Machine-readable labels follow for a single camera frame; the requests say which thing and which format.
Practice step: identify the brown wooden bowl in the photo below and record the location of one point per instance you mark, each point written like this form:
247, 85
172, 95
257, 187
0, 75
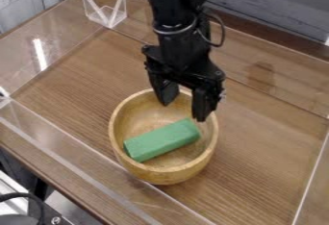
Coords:
139, 114

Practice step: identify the clear acrylic corner bracket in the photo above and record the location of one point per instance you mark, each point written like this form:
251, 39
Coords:
107, 16

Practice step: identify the clear acrylic tray enclosure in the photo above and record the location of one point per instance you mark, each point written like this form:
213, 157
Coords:
77, 97

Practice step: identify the green rectangular block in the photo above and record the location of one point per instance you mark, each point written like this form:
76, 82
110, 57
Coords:
160, 140

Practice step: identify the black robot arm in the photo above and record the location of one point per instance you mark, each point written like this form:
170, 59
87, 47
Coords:
178, 60

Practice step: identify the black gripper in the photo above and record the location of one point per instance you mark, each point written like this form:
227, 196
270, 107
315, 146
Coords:
199, 76

